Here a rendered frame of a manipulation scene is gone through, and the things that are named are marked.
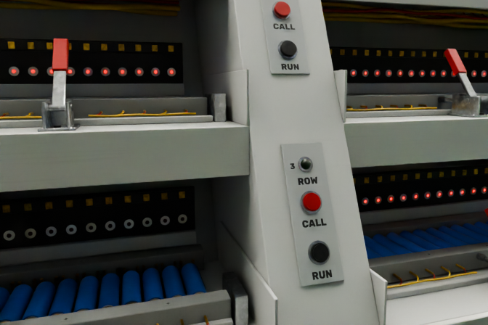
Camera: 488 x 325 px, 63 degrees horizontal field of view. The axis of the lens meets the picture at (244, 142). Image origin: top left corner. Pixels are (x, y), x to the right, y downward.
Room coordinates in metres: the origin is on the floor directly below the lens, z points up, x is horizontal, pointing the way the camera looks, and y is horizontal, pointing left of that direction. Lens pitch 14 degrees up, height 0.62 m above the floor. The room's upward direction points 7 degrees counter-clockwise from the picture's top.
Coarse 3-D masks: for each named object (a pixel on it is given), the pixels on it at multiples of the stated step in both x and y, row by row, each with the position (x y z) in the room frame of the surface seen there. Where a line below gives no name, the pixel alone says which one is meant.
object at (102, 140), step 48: (0, 48) 0.42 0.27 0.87; (48, 48) 0.43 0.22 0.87; (96, 48) 0.45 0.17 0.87; (144, 48) 0.46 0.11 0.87; (0, 96) 0.43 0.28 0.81; (48, 96) 0.45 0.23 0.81; (96, 96) 0.46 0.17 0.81; (144, 96) 0.46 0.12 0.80; (240, 96) 0.35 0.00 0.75; (0, 144) 0.29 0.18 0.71; (48, 144) 0.30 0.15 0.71; (96, 144) 0.31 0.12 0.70; (144, 144) 0.32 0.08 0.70; (192, 144) 0.33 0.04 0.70; (240, 144) 0.35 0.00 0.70
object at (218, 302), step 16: (128, 304) 0.37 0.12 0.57; (144, 304) 0.37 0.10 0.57; (160, 304) 0.37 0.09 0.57; (176, 304) 0.37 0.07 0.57; (192, 304) 0.37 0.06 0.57; (208, 304) 0.37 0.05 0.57; (224, 304) 0.38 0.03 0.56; (32, 320) 0.34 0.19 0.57; (48, 320) 0.34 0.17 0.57; (64, 320) 0.34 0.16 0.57; (80, 320) 0.34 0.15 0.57; (96, 320) 0.35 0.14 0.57; (112, 320) 0.35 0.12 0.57; (128, 320) 0.35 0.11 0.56; (144, 320) 0.36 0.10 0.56; (160, 320) 0.36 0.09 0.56; (176, 320) 0.37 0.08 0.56; (192, 320) 0.37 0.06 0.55; (208, 320) 0.38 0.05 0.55
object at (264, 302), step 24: (96, 240) 0.46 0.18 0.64; (120, 240) 0.46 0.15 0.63; (144, 240) 0.47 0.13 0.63; (168, 240) 0.48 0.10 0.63; (192, 240) 0.49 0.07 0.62; (0, 264) 0.43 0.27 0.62; (216, 264) 0.50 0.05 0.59; (240, 264) 0.41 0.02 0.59; (216, 288) 0.45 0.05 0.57; (240, 288) 0.39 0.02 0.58; (264, 288) 0.35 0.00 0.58; (240, 312) 0.38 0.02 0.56; (264, 312) 0.35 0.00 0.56
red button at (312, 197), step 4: (308, 196) 0.35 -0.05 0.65; (312, 196) 0.35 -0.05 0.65; (316, 196) 0.35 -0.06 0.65; (304, 200) 0.35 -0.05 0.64; (308, 200) 0.35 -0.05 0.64; (312, 200) 0.35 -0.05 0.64; (316, 200) 0.35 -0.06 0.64; (304, 204) 0.35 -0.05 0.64; (308, 204) 0.35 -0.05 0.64; (312, 204) 0.35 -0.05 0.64; (316, 204) 0.35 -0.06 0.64; (320, 204) 0.35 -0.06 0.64; (308, 208) 0.35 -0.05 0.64; (312, 208) 0.35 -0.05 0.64; (316, 208) 0.35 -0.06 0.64
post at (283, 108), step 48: (240, 0) 0.35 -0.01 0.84; (240, 48) 0.34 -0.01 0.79; (288, 96) 0.36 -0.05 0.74; (336, 96) 0.37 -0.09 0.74; (336, 144) 0.37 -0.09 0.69; (240, 192) 0.40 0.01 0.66; (336, 192) 0.36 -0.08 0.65; (240, 240) 0.42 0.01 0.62; (288, 240) 0.35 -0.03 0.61; (288, 288) 0.35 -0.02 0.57; (336, 288) 0.36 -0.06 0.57
